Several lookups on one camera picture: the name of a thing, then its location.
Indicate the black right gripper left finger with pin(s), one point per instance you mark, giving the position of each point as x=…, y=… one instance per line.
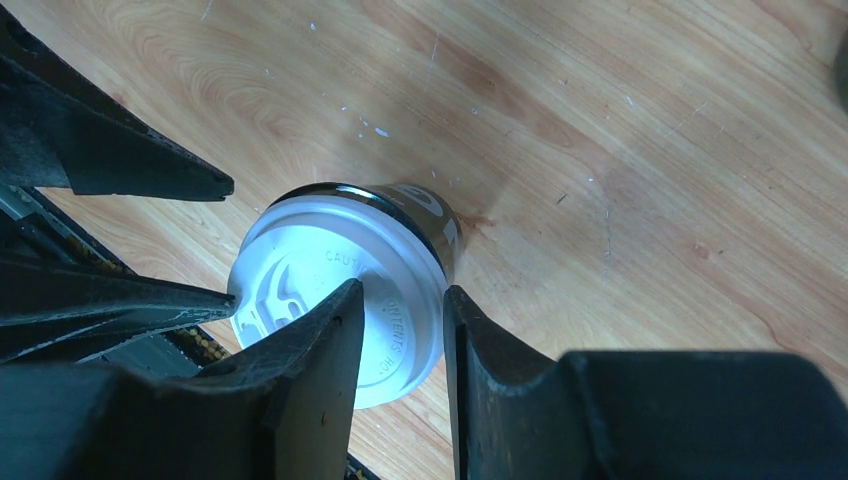
x=269, y=413

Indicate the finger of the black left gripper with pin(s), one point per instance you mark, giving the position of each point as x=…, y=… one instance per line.
x=71, y=312
x=59, y=130

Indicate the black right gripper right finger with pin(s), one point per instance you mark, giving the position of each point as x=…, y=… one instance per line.
x=517, y=414

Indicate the white single cup lid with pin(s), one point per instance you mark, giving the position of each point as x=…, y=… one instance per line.
x=311, y=259

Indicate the brown coffee cup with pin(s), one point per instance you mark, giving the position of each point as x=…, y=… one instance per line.
x=420, y=210

